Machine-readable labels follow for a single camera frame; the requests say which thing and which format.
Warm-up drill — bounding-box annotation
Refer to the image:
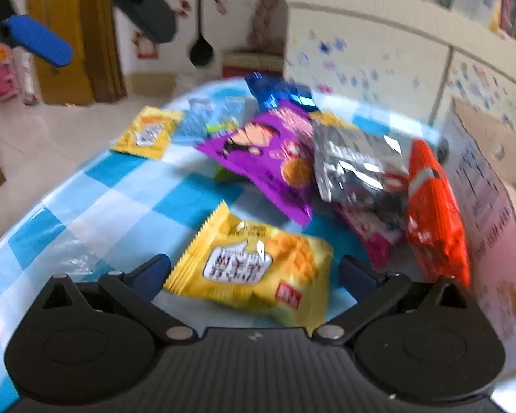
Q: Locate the dark yellow snack packet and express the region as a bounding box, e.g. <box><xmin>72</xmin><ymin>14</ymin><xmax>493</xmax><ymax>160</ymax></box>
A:
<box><xmin>310</xmin><ymin>112</ymin><xmax>359</xmax><ymax>130</ymax></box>

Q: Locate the red cardboard box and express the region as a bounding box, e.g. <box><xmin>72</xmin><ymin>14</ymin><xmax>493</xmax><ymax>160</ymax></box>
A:
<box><xmin>221</xmin><ymin>47</ymin><xmax>285</xmax><ymax>80</ymax></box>

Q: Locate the orange-red snack packet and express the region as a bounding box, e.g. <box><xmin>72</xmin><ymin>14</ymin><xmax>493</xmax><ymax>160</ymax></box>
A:
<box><xmin>404</xmin><ymin>138</ymin><xmax>471</xmax><ymax>288</ymax></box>

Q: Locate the blue white checkered tablecloth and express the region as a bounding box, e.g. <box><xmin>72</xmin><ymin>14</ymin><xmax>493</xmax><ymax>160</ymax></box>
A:
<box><xmin>0</xmin><ymin>80</ymin><xmax>443</xmax><ymax>413</ymax></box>

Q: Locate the silver foil snack packet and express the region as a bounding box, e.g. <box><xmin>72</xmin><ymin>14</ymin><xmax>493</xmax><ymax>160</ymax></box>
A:
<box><xmin>312</xmin><ymin>124</ymin><xmax>413</xmax><ymax>216</ymax></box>

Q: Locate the yellow waffle snack packet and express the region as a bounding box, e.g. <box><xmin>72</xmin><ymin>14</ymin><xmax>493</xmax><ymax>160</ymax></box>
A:
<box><xmin>110</xmin><ymin>107</ymin><xmax>185</xmax><ymax>160</ymax></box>
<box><xmin>163</xmin><ymin>201</ymin><xmax>334</xmax><ymax>327</ymax></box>

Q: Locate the yellow wooden door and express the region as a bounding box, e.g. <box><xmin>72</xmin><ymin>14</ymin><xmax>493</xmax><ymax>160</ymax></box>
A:
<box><xmin>26</xmin><ymin>0</ymin><xmax>127</xmax><ymax>105</ymax></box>

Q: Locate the house-shaped wall switch sticker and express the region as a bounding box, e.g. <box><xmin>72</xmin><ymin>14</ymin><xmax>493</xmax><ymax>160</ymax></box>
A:
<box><xmin>131</xmin><ymin>30</ymin><xmax>161</xmax><ymax>60</ymax></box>

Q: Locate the dark blue foil snack packet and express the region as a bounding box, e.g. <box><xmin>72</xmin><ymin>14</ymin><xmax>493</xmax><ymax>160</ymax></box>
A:
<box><xmin>245</xmin><ymin>71</ymin><xmax>319</xmax><ymax>112</ymax></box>

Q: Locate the pink snack packet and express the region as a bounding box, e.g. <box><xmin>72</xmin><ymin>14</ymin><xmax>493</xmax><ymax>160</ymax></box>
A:
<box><xmin>335</xmin><ymin>202</ymin><xmax>407</xmax><ymax>267</ymax></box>

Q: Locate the pink toy box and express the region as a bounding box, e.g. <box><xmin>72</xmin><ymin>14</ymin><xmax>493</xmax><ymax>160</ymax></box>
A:
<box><xmin>0</xmin><ymin>45</ymin><xmax>20</xmax><ymax>103</ymax></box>

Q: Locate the cream cabinet with stickers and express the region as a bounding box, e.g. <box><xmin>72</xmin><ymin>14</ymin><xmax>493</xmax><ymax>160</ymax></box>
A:
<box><xmin>284</xmin><ymin>0</ymin><xmax>516</xmax><ymax>147</ymax></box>

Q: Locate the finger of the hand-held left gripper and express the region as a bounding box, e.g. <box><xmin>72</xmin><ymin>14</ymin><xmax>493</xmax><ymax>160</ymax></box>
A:
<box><xmin>0</xmin><ymin>0</ymin><xmax>74</xmax><ymax>68</ymax></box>
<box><xmin>87</xmin><ymin>0</ymin><xmax>178</xmax><ymax>44</ymax></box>

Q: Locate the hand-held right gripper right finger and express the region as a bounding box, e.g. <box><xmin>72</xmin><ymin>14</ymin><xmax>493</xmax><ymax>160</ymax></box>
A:
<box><xmin>312</xmin><ymin>255</ymin><xmax>474</xmax><ymax>347</ymax></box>

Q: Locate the purple snack packet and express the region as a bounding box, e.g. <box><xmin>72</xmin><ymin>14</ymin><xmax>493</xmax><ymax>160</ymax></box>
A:
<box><xmin>194</xmin><ymin>101</ymin><xmax>323</xmax><ymax>228</ymax></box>

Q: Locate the light blue snack packet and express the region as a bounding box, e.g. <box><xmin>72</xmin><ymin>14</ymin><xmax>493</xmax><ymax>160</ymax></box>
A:
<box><xmin>172</xmin><ymin>96</ymin><xmax>247</xmax><ymax>145</ymax></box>

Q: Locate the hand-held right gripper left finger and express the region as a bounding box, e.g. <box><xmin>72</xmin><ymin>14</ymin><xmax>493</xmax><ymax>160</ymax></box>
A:
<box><xmin>41</xmin><ymin>253</ymin><xmax>198</xmax><ymax>345</ymax></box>

